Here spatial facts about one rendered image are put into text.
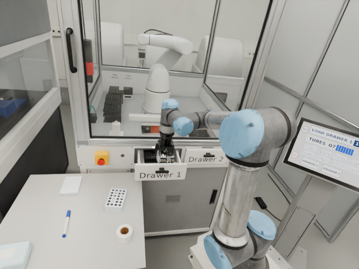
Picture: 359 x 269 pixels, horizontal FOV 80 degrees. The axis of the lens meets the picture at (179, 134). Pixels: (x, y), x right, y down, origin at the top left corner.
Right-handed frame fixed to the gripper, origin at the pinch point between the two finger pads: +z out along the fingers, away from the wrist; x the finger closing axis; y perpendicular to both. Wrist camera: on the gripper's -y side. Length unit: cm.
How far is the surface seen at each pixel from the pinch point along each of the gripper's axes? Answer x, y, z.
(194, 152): 22.6, -15.1, 6.2
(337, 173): 95, 18, -4
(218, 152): 38.5, -15.1, 6.3
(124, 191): -19.7, 5.4, 16.6
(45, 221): -54, 18, 20
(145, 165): -9.0, -0.9, 4.0
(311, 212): 102, 14, 35
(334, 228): 166, -2, 83
